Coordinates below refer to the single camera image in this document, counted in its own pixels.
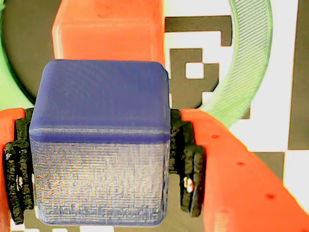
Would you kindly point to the blue cube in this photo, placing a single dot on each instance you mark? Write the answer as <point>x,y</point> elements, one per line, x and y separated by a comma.
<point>101,145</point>

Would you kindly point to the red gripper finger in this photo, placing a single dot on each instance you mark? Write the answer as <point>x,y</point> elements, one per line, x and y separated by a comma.
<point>7,125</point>
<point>241,188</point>

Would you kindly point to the red cube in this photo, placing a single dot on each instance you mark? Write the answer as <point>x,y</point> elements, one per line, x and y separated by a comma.
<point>108,36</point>

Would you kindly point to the black white marker mat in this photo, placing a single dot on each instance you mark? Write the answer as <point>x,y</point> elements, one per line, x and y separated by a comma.
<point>265,135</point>

